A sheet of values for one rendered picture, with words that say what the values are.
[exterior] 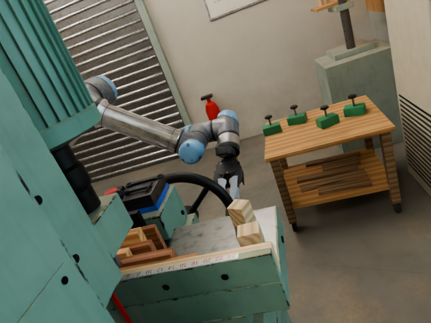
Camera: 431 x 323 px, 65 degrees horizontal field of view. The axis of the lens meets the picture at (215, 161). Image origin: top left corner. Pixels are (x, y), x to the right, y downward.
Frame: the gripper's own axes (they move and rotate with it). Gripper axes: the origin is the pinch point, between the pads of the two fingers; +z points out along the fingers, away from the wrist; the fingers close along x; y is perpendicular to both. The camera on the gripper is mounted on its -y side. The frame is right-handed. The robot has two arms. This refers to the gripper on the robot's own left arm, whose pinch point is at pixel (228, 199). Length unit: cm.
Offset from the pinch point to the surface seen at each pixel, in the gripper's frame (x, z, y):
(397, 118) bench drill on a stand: -95, -121, 128
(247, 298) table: -10.0, 34.8, -28.7
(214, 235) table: -2.9, 21.1, -23.1
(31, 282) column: 2, 40, -60
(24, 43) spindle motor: 8, 13, -67
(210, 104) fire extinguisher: 55, -201, 149
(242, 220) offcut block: -9.2, 19.6, -25.2
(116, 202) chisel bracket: 9.4, 20.5, -39.7
